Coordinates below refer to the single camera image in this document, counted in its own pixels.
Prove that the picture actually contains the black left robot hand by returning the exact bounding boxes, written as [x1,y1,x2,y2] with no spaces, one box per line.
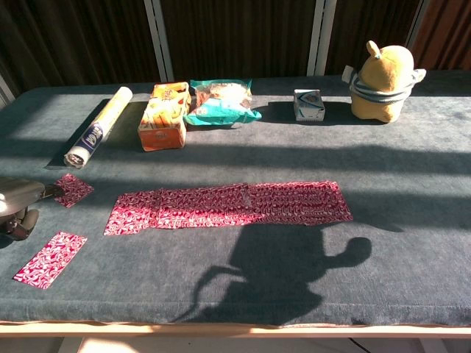
[0,176,66,242]

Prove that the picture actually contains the plastic wrap roll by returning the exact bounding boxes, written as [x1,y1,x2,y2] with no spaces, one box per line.
[63,86,134,169]

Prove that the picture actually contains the grey blue velvet tablecloth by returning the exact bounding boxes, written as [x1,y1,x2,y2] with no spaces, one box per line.
[0,69,471,327]

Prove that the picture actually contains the orange snack box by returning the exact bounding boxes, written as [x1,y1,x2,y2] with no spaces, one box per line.
[138,81,192,152]

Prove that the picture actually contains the dark brown curtain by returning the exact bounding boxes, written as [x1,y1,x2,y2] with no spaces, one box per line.
[0,0,161,97]
[160,0,317,81]
[325,0,421,76]

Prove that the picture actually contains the teal snack bag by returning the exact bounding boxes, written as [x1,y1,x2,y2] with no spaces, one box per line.
[183,78,263,127]

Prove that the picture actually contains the wooden table edge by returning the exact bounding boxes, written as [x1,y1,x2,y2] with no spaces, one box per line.
[0,320,471,339]

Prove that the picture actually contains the red patterned packet strip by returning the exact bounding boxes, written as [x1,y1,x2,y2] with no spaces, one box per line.
[103,179,354,237]

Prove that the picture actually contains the small white blue box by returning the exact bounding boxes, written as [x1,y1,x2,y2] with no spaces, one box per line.
[293,88,327,122]

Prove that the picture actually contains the yellow plush toy with scarf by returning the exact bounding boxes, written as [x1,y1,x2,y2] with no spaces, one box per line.
[341,40,428,124]

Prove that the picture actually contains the reddish brown curtain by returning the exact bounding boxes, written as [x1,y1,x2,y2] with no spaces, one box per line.
[411,0,471,71]

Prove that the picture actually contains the white window frame post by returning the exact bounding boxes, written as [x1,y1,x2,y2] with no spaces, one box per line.
[143,0,174,83]
[0,73,16,110]
[306,0,338,76]
[404,0,431,38]

